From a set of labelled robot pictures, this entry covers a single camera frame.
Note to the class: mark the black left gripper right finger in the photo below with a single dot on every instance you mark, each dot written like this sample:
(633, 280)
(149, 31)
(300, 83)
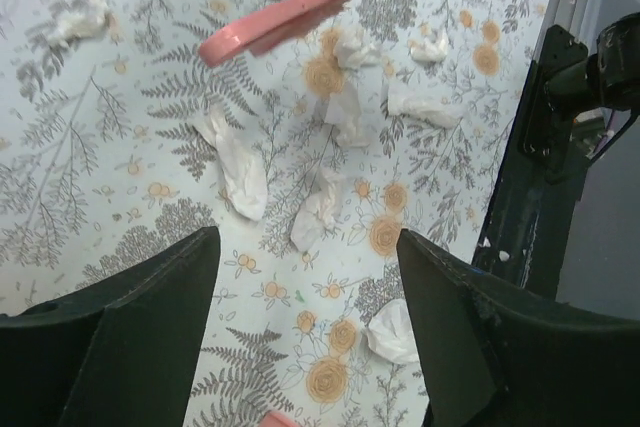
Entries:
(494, 354)

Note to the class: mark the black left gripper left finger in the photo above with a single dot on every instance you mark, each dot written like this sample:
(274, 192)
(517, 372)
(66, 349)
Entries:
(120, 352)

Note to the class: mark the pink hand brush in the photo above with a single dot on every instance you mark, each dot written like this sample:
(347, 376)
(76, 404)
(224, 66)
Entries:
(262, 31)

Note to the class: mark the white paper scrap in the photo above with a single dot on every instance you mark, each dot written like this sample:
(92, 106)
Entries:
(344, 112)
(403, 101)
(390, 335)
(243, 171)
(431, 50)
(320, 211)
(88, 20)
(352, 50)

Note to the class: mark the floral table mat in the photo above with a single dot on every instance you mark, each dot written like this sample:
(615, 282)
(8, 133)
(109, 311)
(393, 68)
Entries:
(117, 141)

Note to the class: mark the pink dustpan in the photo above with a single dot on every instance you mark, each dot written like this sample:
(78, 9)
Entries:
(276, 419)

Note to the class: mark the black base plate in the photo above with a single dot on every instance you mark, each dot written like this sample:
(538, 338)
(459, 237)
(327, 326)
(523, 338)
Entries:
(525, 232)

